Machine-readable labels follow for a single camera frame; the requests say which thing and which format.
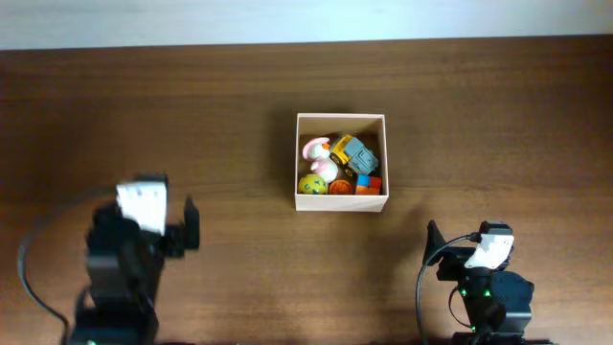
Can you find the yellow grey toy truck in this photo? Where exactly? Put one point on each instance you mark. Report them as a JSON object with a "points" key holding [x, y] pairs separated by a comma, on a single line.
{"points": [[352, 156]]}

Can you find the white open cardboard box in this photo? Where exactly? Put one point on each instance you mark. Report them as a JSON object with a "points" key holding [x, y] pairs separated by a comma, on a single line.
{"points": [[370, 130]]}

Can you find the yellow ball with blue letters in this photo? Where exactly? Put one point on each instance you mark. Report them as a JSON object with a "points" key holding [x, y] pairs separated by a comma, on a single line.
{"points": [[313, 184]]}

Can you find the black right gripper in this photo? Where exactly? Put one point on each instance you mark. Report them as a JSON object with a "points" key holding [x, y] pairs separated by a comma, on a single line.
{"points": [[455, 258]]}

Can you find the pink white toy duck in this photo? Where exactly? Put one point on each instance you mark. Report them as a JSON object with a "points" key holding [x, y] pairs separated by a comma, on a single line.
{"points": [[317, 152]]}

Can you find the colourful two-by-two puzzle cube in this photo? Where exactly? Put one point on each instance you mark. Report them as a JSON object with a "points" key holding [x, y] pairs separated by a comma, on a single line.
{"points": [[368, 185]]}

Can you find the orange round lattice toy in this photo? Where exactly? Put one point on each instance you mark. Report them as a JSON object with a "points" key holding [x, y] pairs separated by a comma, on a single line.
{"points": [[340, 187]]}

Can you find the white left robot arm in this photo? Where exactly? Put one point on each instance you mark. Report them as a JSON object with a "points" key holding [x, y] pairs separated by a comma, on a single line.
{"points": [[124, 264]]}

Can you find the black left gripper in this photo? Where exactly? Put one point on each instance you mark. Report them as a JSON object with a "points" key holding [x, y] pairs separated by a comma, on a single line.
{"points": [[177, 232]]}

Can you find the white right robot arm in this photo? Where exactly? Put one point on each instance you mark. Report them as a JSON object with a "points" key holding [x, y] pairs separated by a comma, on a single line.
{"points": [[497, 301]]}

